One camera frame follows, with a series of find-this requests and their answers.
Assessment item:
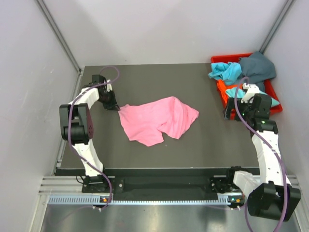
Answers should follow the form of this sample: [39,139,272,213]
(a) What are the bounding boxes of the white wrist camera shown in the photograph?
[241,83,260,103]
[105,79,113,92]

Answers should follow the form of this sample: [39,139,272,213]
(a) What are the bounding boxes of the pink t shirt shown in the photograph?
[118,97,199,146]

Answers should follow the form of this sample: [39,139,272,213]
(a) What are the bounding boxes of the right aluminium corner post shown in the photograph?
[259,0,296,54]

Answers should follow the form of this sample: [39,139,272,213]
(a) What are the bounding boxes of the aluminium corner post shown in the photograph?
[259,0,296,54]
[35,0,82,73]

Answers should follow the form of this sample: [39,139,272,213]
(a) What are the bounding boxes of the left aluminium corner post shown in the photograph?
[35,0,82,73]

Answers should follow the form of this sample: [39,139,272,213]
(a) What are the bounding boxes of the slotted cable duct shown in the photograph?
[48,193,242,205]

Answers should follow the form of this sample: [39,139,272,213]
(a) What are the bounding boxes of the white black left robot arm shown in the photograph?
[59,74,120,193]

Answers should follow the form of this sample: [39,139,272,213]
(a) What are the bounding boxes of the grey blue t shirt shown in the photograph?
[238,51,277,92]

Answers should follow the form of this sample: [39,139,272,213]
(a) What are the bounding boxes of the aluminium frame rail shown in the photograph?
[38,175,302,196]

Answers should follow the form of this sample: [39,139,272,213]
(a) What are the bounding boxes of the teal t shirt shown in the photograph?
[225,87,281,107]

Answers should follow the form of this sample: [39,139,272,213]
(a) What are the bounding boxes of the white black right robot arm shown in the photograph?
[210,94,301,222]

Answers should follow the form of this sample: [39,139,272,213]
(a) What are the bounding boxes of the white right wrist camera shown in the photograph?
[241,83,260,103]

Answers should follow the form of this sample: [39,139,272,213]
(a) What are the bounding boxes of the orange t shirt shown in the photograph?
[216,80,237,109]

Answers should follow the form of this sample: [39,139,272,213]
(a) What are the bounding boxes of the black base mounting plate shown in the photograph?
[82,175,240,196]

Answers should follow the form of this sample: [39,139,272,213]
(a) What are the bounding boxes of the light blue t shirt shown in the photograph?
[208,62,242,86]

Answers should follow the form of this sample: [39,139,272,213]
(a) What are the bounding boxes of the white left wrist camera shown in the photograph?
[105,79,113,92]

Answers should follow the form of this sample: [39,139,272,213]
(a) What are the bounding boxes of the red plastic bin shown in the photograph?
[211,53,283,115]

